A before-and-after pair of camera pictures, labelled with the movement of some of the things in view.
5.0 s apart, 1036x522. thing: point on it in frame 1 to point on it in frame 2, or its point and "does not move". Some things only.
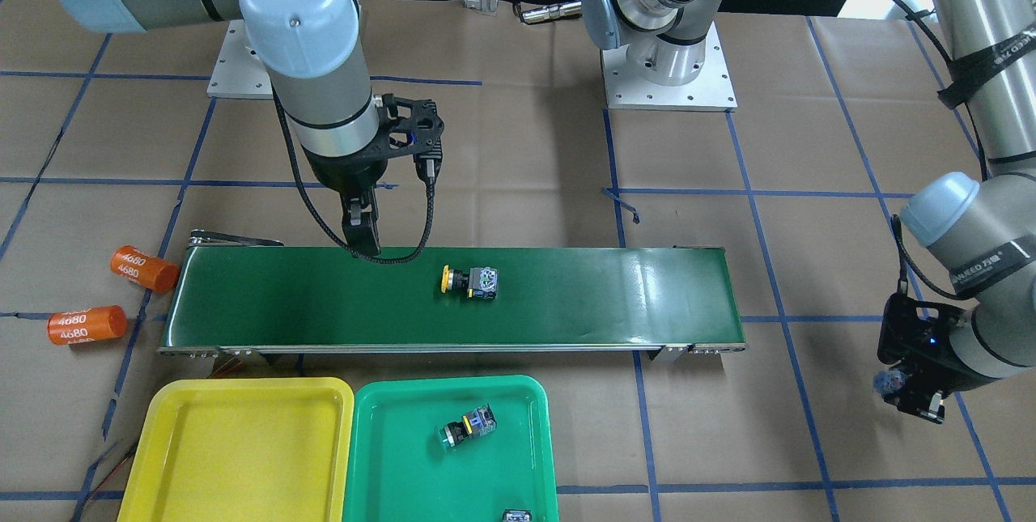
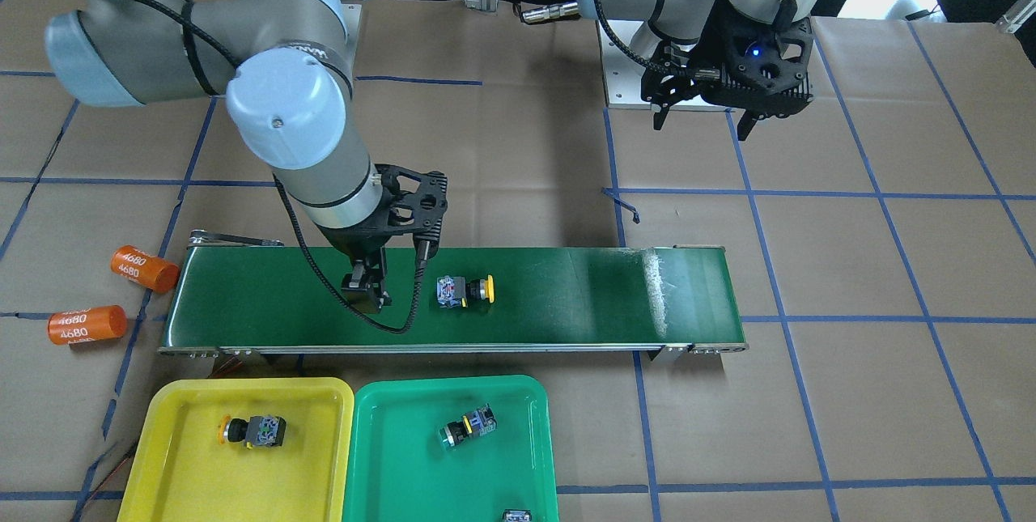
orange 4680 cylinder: [87, 324] does not move
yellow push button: [889, 382] to [455, 291]
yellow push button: [478, 283] to [259, 430]
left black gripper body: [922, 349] to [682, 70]
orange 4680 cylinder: [135, 265] does not move
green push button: [478, 422] does not move
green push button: [512, 515] does not move
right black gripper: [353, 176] to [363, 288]
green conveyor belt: [667, 302] does not move
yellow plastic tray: [244, 450] does not move
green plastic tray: [396, 473] does not move
